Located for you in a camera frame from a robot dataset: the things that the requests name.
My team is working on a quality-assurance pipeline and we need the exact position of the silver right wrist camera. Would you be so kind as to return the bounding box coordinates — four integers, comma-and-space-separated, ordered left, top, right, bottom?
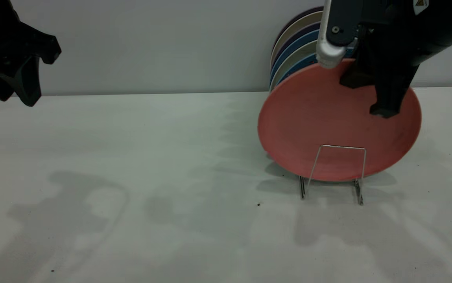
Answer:
316, 0, 365, 69

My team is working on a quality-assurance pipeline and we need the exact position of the beige round plate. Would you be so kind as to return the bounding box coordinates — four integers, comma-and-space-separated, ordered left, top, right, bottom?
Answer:
270, 39, 319, 89
271, 11, 324, 64

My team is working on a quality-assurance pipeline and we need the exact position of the pink round plate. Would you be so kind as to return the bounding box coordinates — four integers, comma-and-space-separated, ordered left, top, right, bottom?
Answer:
257, 59, 422, 182

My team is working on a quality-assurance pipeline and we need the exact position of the silver wire plate rack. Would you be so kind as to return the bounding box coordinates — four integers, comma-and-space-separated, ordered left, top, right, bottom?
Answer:
299, 145, 367, 206

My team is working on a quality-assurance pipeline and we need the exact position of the dark purple round plate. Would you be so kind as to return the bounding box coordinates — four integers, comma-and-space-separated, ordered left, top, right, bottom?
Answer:
275, 6, 325, 44
272, 22, 321, 68

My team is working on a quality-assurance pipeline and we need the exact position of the blue round plate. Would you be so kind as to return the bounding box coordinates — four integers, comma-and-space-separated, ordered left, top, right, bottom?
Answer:
275, 53, 319, 85
270, 29, 321, 81

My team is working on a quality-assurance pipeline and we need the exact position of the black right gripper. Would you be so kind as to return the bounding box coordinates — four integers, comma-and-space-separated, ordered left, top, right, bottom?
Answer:
340, 0, 439, 118

